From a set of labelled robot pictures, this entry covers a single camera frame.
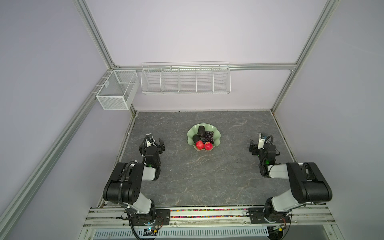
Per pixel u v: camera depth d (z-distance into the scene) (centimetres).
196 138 99
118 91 100
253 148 85
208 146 91
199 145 91
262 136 81
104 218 76
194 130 103
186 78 98
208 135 99
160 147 88
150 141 77
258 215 74
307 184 46
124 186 43
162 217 74
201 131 100
